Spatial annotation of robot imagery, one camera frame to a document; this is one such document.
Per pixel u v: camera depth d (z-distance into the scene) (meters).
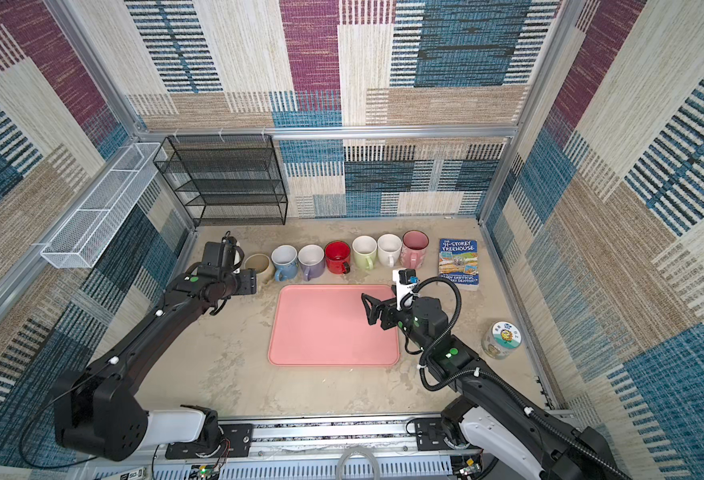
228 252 0.66
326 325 0.96
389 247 1.04
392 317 0.67
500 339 0.81
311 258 1.05
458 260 1.05
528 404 0.47
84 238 0.71
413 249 0.98
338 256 1.05
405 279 0.65
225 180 1.10
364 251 1.00
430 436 0.73
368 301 0.71
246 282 0.76
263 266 0.97
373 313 0.69
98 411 0.40
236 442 0.73
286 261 0.97
